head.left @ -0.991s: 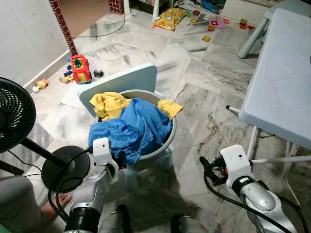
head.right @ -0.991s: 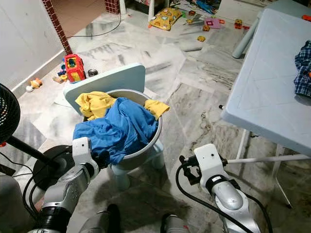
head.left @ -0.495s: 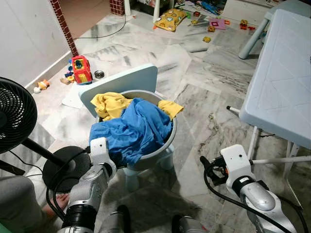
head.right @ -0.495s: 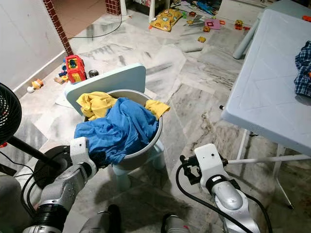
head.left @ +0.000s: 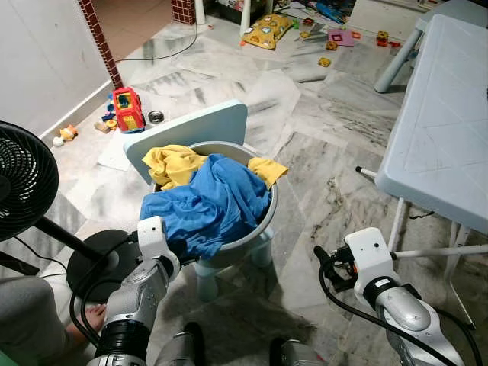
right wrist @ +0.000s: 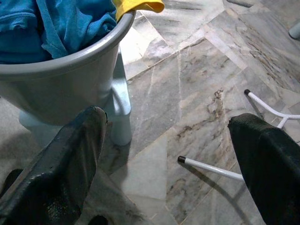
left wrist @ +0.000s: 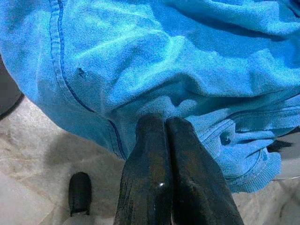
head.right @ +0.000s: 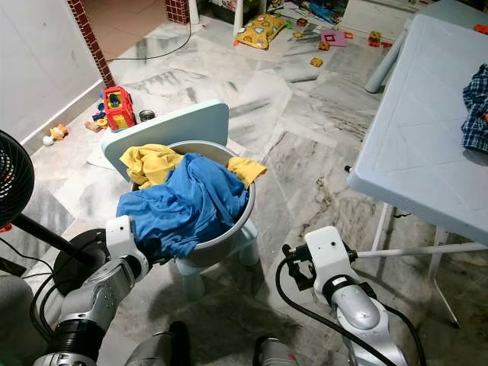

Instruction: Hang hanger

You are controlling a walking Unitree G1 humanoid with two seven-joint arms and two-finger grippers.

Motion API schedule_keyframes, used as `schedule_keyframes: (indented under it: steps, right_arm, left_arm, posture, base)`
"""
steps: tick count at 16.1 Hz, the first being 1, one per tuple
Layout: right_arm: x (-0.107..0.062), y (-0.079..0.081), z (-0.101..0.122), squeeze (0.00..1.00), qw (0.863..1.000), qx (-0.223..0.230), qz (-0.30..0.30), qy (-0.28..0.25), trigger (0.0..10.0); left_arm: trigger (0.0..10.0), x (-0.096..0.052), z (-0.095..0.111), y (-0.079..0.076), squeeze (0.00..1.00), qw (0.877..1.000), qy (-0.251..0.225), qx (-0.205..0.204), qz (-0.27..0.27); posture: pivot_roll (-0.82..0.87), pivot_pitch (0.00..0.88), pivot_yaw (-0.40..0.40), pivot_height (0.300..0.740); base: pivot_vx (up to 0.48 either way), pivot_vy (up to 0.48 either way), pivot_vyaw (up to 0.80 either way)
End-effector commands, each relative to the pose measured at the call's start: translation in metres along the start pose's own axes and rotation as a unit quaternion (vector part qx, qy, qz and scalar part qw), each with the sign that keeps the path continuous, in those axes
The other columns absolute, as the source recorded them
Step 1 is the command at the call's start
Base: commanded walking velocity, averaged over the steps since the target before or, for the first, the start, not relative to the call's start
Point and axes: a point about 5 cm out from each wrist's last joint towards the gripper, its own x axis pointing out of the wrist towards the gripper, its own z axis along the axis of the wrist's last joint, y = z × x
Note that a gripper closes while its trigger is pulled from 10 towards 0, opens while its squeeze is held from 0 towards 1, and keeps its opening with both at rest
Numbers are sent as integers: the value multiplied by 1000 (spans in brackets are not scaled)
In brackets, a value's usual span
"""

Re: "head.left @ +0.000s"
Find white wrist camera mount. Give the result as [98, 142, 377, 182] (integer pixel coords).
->
[136, 215, 182, 265]
[344, 226, 398, 290]

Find small orange toy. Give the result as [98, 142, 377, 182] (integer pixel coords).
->
[50, 124, 80, 147]

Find pale blue child chair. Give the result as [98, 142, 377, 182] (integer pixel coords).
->
[123, 98, 275, 303]

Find black floor fan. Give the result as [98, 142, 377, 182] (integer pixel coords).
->
[0, 120, 136, 303]

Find person's bare foot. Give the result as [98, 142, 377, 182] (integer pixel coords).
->
[66, 303, 108, 342]

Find pale blue child table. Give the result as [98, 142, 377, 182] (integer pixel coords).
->
[372, 0, 488, 95]

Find person's grey trouser leg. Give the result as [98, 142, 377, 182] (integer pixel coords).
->
[0, 275, 86, 366]

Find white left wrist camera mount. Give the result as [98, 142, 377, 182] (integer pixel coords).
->
[136, 215, 182, 265]

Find yellow cloth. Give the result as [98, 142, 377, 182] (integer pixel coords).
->
[142, 144, 290, 192]

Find white paper sheet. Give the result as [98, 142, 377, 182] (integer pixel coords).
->
[97, 130, 134, 172]

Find pale blue folding table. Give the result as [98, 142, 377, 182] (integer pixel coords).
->
[355, 14, 488, 306]

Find red toy truck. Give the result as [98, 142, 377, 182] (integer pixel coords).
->
[111, 85, 146, 133]

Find white small table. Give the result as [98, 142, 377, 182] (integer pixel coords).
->
[194, 0, 254, 39]

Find pink flat toy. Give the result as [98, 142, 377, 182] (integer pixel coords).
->
[328, 28, 357, 47]

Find robot right leg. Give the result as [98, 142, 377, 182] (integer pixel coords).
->
[269, 335, 327, 366]

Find grey metal bucket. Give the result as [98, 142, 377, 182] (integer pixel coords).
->
[151, 140, 280, 270]

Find blue cloth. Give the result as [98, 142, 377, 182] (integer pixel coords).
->
[139, 153, 272, 263]

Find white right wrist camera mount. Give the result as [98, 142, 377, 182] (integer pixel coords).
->
[344, 226, 398, 290]

